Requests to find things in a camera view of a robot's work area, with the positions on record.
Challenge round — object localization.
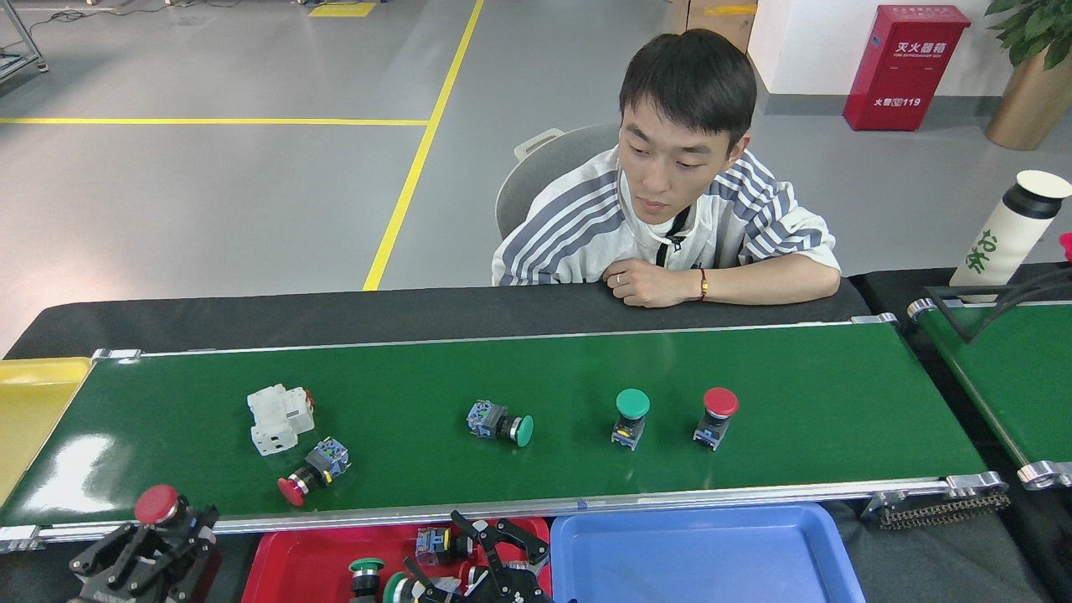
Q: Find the red fire extinguisher box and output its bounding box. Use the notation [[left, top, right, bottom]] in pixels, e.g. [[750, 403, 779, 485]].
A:
[[843, 4, 972, 132]]

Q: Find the grey chair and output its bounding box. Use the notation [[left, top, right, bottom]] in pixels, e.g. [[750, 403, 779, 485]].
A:
[[496, 124, 625, 241]]

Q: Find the person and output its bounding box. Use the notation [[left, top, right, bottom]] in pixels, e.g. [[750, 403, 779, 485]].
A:
[[492, 29, 841, 290]]

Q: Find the red head push button switch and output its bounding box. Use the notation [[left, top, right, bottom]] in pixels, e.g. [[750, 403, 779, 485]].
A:
[[134, 484, 181, 528], [693, 386, 740, 451], [277, 436, 352, 508]]

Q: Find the white bottle with black cap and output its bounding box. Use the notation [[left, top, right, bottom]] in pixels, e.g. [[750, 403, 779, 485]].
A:
[[949, 170, 1072, 304]]

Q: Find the short green conveyor belt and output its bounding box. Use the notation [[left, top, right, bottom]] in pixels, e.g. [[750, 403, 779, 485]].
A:
[[907, 293, 1072, 491]]

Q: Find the white circuit breaker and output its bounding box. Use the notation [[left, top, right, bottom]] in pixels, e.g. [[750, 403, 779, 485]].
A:
[[247, 384, 316, 456]]

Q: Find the green plant in gold pot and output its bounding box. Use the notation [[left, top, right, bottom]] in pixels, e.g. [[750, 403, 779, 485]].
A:
[[984, 0, 1072, 152]]

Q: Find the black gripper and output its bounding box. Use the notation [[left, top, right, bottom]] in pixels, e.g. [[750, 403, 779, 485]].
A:
[[69, 502, 223, 603], [404, 509, 555, 603]]

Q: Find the metal frame cart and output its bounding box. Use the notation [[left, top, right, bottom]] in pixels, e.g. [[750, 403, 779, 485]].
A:
[[0, 0, 49, 83]]

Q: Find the blue plastic tray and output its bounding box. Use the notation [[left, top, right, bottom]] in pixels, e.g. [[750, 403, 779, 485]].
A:
[[549, 502, 868, 603]]

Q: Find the person's left hand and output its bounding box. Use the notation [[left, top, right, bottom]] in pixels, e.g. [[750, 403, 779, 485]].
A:
[[603, 258, 704, 308]]

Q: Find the black silver-ringed push button switch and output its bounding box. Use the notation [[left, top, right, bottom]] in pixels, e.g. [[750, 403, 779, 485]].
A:
[[416, 526, 460, 566]]

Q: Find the black triangular guide frame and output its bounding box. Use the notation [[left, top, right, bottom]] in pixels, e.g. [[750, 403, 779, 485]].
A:
[[924, 285, 1006, 344]]

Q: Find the black drive chain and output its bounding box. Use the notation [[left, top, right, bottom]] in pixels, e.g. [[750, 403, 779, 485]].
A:
[[875, 492, 1012, 530]]

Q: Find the black cable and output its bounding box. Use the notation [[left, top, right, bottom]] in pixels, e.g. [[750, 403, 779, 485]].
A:
[[967, 276, 1072, 343], [984, 266, 1072, 315]]

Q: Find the cardboard box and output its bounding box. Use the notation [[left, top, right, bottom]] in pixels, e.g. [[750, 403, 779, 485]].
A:
[[670, 0, 759, 53]]

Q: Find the red plastic tray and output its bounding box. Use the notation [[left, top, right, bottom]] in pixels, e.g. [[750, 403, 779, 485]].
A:
[[241, 518, 554, 603]]

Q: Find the long green conveyor belt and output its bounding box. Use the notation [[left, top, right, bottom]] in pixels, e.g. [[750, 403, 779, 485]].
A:
[[0, 312, 1012, 554]]

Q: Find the yellow plastic tray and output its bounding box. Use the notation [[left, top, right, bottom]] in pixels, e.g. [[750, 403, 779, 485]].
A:
[[0, 358, 93, 508]]

